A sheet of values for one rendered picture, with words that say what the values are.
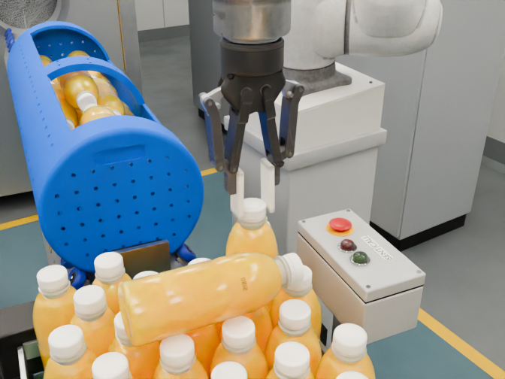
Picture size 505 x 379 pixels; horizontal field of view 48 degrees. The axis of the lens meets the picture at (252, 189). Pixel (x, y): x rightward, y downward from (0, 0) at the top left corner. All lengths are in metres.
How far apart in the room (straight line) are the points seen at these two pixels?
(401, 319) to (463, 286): 1.87
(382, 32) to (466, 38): 1.25
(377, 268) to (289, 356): 0.24
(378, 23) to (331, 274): 0.69
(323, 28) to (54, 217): 0.77
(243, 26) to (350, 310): 0.43
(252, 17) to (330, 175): 0.92
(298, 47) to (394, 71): 1.18
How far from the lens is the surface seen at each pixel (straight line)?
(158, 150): 0.97
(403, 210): 2.73
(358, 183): 1.59
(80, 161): 0.95
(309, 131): 1.41
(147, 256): 0.98
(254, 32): 0.64
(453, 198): 2.98
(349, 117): 1.48
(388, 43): 1.42
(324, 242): 0.88
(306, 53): 1.43
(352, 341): 0.69
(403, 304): 0.85
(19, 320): 0.95
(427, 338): 2.42
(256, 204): 0.77
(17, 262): 2.93
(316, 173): 1.47
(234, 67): 0.67
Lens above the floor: 1.58
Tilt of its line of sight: 28 degrees down
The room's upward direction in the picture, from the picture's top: straight up
